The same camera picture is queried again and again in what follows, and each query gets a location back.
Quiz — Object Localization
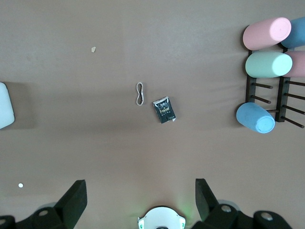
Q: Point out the brown table cover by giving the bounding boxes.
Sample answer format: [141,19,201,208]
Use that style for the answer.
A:
[0,0,305,229]

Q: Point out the blue plastic cup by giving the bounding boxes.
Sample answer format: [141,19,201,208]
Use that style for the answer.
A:
[280,16,305,49]
[235,102,276,135]

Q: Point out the white plastic lidded bin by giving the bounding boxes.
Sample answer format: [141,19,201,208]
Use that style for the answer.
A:
[0,82,15,130]

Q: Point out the black snack packet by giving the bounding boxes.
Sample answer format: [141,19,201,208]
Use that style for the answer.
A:
[152,95,177,125]

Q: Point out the beige looped rubber band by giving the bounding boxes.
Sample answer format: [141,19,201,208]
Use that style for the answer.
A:
[135,82,146,106]

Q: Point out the pink plastic cup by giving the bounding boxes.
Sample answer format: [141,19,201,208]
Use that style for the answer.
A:
[282,50,305,78]
[243,17,292,51]

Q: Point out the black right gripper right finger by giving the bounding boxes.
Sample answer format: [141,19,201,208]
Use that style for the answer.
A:
[190,178,257,229]

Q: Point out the mint green plastic cup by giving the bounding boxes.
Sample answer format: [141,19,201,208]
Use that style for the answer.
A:
[244,52,293,79]

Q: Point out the dark wooden cup rack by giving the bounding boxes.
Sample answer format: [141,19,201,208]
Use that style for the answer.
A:
[245,44,305,129]

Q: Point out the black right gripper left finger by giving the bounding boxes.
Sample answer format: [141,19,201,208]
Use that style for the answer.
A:
[18,180,88,229]

